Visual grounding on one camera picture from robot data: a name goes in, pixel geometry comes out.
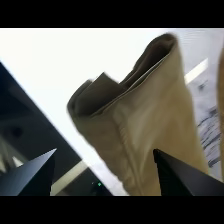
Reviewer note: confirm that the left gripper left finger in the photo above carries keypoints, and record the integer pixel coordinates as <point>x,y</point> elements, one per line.
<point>31,178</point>

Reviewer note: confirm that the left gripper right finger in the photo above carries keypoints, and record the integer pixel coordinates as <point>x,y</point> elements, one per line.
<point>181,178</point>

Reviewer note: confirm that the brown pants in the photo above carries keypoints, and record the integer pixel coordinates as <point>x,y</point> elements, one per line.
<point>150,126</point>

